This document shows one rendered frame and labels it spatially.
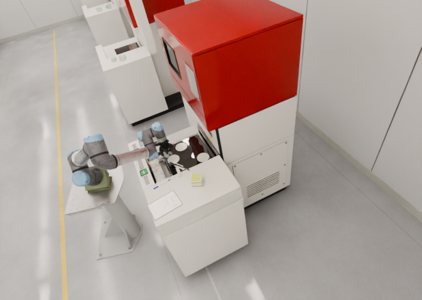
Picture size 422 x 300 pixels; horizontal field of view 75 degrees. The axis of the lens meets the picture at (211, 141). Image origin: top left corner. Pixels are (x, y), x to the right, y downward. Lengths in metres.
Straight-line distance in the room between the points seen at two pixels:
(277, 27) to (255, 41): 0.16
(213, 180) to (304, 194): 1.34
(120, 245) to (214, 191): 1.45
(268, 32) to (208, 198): 1.11
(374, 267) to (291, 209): 0.82
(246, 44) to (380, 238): 2.09
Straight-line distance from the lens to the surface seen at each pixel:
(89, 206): 2.38
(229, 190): 1.89
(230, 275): 2.66
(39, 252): 3.53
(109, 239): 3.14
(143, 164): 2.23
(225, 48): 1.66
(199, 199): 1.88
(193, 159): 2.21
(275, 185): 2.85
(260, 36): 1.76
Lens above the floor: 2.50
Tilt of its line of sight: 44 degrees down
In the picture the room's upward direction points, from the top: 12 degrees counter-clockwise
